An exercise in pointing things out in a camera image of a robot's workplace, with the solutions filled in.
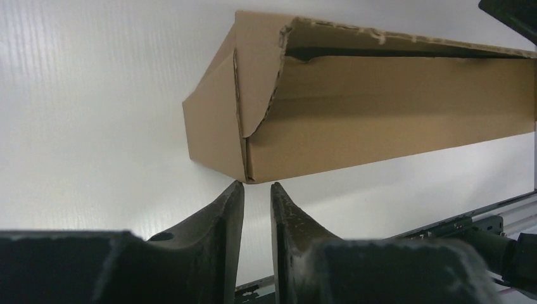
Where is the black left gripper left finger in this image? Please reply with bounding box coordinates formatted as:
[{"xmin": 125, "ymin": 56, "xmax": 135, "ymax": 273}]
[{"xmin": 1, "ymin": 181, "xmax": 244, "ymax": 303}]

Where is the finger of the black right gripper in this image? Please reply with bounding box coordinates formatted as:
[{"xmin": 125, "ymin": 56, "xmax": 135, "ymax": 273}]
[{"xmin": 478, "ymin": 0, "xmax": 536, "ymax": 44}]

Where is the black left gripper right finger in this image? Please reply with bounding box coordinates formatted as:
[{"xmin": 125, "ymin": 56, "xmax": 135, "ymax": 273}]
[{"xmin": 270, "ymin": 183, "xmax": 500, "ymax": 303}]

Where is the brown cardboard box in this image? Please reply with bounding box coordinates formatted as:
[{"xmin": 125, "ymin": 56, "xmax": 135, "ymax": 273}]
[{"xmin": 182, "ymin": 11, "xmax": 536, "ymax": 184}]

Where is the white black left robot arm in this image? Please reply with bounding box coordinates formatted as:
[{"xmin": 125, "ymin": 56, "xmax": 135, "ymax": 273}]
[{"xmin": 1, "ymin": 181, "xmax": 536, "ymax": 303}]

